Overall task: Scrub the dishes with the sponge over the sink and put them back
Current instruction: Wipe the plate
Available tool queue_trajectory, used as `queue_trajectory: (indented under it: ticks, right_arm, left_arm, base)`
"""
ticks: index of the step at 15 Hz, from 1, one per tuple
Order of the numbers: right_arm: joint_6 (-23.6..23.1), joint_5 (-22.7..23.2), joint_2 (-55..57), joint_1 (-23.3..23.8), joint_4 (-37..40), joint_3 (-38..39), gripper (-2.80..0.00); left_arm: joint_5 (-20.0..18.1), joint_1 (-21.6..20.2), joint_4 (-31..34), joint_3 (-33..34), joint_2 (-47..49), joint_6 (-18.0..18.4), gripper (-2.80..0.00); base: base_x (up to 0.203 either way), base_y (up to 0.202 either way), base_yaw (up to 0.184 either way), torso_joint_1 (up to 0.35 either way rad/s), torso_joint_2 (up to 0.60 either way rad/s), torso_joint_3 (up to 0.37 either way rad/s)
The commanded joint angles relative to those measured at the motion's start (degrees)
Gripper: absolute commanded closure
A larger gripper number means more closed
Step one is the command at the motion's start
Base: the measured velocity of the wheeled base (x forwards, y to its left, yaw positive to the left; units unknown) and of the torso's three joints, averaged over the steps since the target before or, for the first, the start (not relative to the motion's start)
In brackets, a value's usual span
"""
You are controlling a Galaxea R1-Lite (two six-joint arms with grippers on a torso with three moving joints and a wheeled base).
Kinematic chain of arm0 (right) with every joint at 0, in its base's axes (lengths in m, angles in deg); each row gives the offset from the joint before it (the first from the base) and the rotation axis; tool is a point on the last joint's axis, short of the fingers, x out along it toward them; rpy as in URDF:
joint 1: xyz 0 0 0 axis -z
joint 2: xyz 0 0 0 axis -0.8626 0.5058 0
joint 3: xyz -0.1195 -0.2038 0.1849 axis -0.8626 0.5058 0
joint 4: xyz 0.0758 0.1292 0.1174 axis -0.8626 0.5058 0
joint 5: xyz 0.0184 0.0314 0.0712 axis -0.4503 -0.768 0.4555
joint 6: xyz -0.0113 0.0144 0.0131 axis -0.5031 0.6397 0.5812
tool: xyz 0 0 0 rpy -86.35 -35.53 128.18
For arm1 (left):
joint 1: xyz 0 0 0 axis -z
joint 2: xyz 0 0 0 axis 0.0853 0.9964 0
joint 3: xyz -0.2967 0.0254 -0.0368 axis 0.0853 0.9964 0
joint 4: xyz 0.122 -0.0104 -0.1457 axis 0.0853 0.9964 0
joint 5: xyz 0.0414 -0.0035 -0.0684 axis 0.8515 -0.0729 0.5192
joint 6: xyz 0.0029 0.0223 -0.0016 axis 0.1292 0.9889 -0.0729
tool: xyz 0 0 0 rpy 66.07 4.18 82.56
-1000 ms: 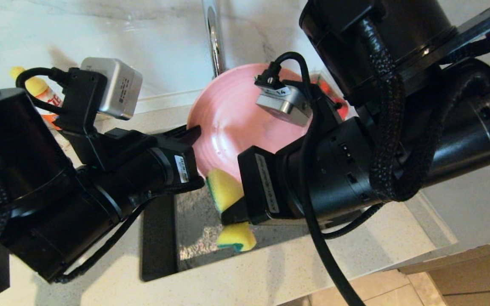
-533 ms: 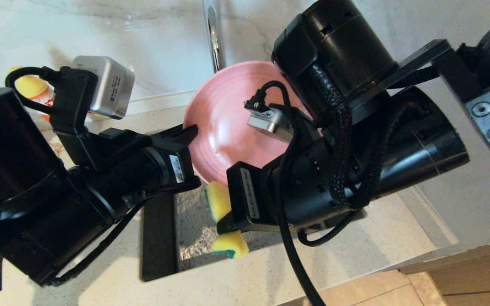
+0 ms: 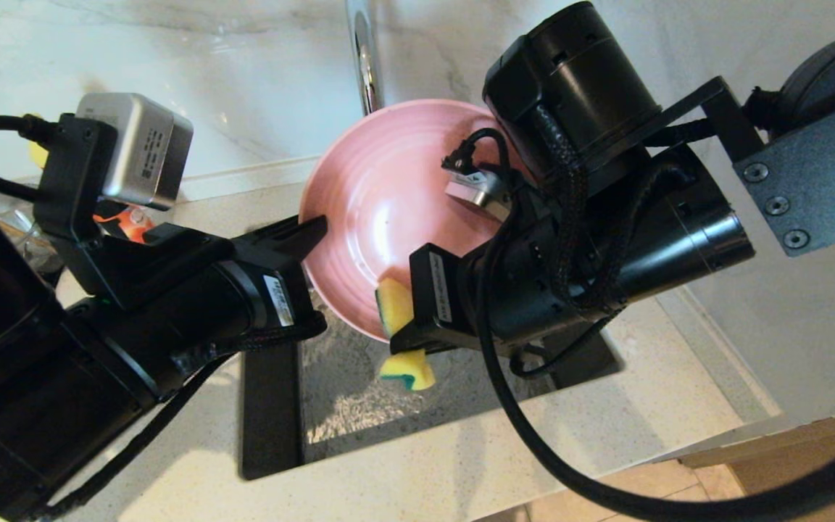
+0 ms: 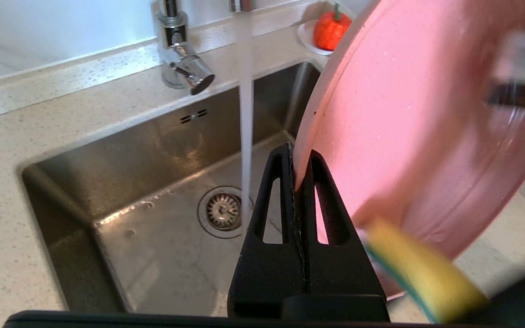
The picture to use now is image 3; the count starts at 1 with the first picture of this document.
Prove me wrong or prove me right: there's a yellow green sponge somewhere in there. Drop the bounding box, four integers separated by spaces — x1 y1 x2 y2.
375 275 437 392

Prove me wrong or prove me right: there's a yellow-capped dish soap bottle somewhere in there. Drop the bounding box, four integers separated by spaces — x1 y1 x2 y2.
26 112 156 245

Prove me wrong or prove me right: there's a pink plate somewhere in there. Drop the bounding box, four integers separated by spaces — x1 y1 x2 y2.
299 99 534 344

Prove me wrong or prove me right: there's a stainless steel sink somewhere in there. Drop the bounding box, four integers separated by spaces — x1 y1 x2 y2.
240 290 625 481

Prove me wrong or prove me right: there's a clear glass bowl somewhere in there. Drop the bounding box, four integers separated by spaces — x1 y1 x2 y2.
0 192 63 273

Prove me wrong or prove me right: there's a chrome faucet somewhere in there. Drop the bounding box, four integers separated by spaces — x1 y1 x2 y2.
347 0 387 117

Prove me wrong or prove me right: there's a light wooden cabinet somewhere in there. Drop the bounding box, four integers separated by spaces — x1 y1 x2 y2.
678 406 835 522

